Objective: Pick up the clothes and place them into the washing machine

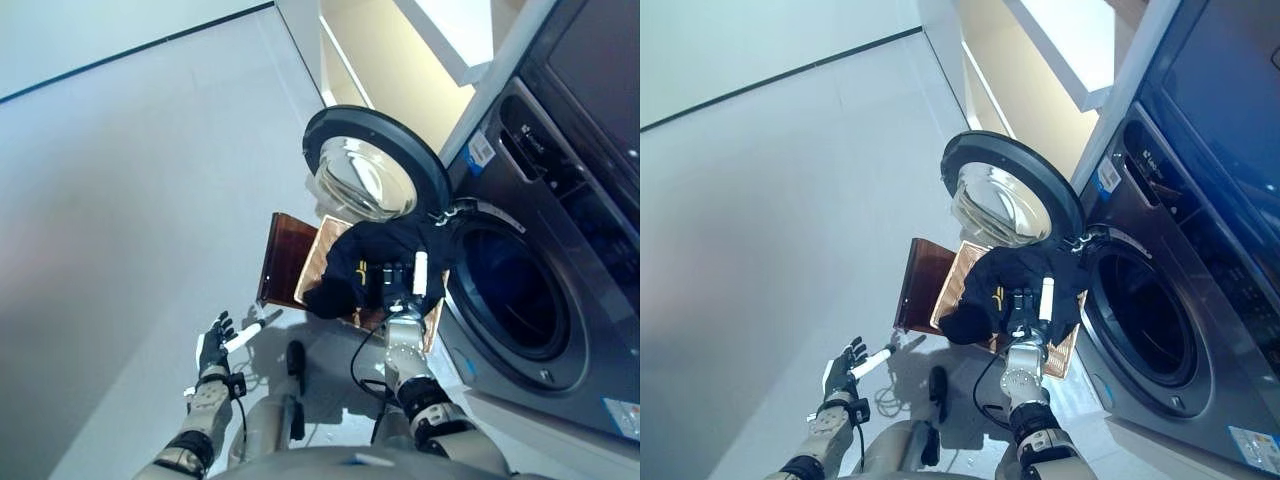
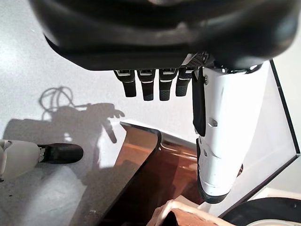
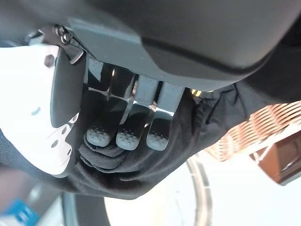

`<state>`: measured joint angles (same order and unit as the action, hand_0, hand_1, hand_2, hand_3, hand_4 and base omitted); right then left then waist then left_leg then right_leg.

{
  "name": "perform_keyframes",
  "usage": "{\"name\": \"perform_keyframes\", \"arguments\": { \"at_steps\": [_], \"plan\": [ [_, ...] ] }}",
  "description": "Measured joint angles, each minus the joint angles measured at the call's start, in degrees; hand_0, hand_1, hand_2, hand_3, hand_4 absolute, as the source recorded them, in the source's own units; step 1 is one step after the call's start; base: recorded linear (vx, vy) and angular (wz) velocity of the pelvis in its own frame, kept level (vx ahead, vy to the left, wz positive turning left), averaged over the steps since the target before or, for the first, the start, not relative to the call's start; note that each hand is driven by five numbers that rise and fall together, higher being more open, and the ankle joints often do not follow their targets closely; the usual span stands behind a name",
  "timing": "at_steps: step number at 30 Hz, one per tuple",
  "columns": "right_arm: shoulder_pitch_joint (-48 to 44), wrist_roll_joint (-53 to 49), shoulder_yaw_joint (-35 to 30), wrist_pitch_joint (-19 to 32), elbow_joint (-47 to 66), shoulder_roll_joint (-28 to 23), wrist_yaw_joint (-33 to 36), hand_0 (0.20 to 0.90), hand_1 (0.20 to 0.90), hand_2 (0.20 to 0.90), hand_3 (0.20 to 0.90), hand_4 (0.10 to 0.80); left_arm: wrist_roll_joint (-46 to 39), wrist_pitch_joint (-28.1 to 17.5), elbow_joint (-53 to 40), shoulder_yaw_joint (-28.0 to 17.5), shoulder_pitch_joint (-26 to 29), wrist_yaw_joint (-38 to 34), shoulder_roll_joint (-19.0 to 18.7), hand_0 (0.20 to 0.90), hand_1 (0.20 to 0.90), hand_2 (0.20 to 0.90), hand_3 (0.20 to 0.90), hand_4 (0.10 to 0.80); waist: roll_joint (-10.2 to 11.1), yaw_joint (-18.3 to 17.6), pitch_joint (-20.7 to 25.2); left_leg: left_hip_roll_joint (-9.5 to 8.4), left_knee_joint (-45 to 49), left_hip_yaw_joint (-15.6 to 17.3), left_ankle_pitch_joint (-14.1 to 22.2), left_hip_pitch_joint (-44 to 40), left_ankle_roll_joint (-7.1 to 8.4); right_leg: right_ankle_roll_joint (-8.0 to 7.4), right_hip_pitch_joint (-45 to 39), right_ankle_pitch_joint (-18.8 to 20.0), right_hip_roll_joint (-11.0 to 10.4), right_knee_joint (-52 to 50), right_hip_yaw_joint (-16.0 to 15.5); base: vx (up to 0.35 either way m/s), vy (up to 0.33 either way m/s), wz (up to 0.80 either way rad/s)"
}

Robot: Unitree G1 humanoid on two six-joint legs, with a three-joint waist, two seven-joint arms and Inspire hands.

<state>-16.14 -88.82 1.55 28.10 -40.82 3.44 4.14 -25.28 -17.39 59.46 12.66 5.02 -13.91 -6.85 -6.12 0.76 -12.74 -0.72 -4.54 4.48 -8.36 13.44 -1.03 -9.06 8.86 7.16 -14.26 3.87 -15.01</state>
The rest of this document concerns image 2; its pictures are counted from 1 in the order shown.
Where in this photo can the round glass washer door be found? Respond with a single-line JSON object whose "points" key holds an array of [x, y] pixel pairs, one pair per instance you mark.
{"points": [[258, 209]]}

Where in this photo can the wicker laundry basket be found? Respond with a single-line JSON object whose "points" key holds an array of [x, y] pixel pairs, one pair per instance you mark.
{"points": [[188, 214]]}

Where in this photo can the brown acrylic stand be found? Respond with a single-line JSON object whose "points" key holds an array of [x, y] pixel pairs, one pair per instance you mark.
{"points": [[164, 169]]}

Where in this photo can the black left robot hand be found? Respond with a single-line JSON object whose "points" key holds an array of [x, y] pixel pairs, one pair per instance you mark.
{"points": [[152, 35]]}

